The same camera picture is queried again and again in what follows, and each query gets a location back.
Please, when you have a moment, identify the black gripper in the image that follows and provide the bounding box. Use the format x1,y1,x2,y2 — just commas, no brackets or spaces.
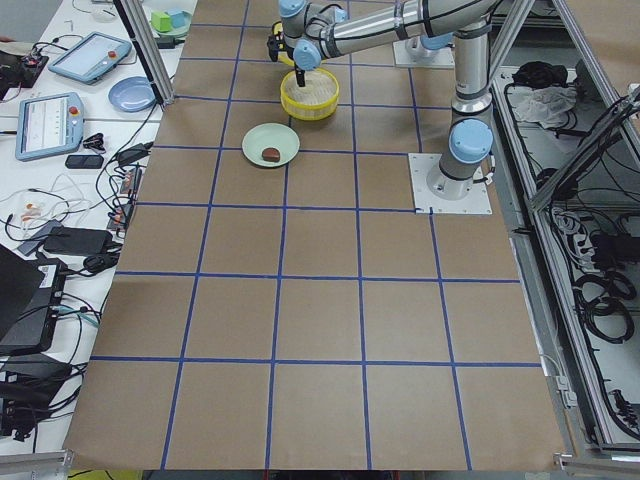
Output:
294,67,306,86

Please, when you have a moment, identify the brown bun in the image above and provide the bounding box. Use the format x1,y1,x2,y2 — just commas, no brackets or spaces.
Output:
261,147,281,163

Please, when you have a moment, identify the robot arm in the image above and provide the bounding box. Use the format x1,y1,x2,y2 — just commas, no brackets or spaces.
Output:
267,0,495,182

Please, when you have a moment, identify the yellow lower steamer layer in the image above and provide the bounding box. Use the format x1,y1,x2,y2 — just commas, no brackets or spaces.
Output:
280,68,340,121

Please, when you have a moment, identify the light green plate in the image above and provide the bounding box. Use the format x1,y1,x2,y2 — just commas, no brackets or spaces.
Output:
241,123,300,168

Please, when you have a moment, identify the blue foam block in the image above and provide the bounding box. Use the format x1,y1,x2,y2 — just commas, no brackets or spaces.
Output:
165,8,187,29

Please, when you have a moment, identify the green bowl with blocks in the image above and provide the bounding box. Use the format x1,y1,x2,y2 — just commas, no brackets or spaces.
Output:
150,9,192,38

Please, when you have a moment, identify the green foam block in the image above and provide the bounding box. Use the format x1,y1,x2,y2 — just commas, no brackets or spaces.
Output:
150,11,173,33

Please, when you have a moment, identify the blue plate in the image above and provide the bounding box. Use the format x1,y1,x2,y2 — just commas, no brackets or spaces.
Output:
108,76,156,113

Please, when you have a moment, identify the black power adapter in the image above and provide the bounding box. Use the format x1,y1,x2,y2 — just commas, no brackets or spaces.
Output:
115,142,153,167

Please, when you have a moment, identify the far teach pendant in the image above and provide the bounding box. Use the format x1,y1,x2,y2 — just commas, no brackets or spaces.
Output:
48,32,132,84

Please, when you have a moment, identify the teach pendant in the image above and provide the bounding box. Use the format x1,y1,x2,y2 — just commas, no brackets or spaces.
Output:
15,92,84,162
48,32,132,84

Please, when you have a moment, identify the white crumpled cloth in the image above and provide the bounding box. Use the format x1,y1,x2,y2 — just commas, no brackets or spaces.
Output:
514,86,578,129

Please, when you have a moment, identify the near teach pendant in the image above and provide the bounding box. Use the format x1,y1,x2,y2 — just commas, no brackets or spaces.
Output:
15,92,84,162

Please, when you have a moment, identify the black power brick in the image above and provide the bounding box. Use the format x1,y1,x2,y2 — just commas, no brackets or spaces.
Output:
43,226,112,256

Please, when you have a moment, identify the black laptop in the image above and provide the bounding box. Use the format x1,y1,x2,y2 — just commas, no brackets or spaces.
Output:
1,246,66,356

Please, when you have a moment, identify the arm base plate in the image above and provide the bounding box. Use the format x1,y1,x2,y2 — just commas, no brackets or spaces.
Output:
408,153,492,215
393,36,454,70

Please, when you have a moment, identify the aluminium frame post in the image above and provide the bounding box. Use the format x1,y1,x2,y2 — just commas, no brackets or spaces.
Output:
113,0,174,108

